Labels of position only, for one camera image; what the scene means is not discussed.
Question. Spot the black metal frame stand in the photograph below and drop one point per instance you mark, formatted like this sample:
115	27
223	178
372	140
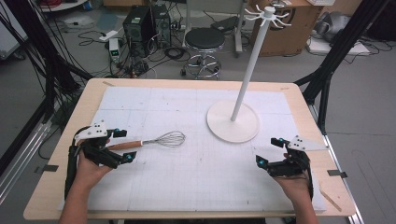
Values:
344	43
62	77

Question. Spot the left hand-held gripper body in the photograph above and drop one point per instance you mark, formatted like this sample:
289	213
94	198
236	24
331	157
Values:
93	130

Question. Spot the large black computer tower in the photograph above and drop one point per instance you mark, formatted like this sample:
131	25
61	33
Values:
137	28

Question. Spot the thin wooden stick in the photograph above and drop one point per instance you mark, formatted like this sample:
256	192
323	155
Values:
331	201

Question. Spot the white hook stand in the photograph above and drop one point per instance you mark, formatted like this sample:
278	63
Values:
224	124

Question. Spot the black flat bag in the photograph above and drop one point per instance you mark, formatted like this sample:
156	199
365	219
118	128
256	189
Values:
224	24

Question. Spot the white flat board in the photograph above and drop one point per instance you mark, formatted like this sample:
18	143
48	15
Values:
327	46

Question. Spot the person's left hand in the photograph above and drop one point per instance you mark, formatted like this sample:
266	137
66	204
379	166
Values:
90	174

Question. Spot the white grid mat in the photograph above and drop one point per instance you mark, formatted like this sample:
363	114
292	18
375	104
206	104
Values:
186	174

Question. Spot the grey bag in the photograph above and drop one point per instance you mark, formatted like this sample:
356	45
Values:
333	25

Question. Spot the white power strip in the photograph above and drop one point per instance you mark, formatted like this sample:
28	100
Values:
108	35

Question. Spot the black round stool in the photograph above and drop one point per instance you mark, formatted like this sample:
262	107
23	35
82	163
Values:
204	38

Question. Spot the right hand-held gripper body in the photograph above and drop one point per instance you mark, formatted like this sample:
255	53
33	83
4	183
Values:
295	161

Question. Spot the person's right hand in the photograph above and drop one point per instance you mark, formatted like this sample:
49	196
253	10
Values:
294	188

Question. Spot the aluminium rail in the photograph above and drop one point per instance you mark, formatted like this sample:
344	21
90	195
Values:
342	174
25	161

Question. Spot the small device with green display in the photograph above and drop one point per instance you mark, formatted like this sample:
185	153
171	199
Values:
114	48

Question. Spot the brown cardboard box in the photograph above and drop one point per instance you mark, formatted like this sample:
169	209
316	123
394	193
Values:
286	37

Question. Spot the white round table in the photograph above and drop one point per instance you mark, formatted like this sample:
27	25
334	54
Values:
62	5

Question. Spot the black tape strip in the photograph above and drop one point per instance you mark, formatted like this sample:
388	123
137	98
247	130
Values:
336	174
46	168

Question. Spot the slim black computer tower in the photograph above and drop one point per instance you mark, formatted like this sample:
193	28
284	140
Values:
162	23

